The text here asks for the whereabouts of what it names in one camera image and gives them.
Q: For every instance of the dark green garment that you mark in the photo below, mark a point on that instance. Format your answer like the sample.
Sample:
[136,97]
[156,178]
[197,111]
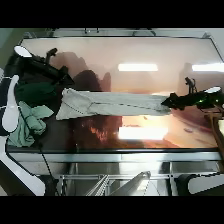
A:
[35,93]

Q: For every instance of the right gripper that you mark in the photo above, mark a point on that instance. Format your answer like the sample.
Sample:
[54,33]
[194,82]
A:
[175,101]

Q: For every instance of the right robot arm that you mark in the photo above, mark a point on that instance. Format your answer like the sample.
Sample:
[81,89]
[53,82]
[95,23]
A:
[203,183]

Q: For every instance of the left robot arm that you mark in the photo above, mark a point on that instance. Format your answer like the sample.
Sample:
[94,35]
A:
[10,113]

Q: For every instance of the pale green garment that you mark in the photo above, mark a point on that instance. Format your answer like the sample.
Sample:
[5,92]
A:
[28,125]

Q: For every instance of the light grey garment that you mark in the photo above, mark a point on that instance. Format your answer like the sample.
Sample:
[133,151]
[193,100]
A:
[113,104]

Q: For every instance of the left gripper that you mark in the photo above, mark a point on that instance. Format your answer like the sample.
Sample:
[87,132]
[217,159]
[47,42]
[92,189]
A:
[64,77]

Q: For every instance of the silver frame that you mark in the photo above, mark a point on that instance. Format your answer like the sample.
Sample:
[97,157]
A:
[133,166]

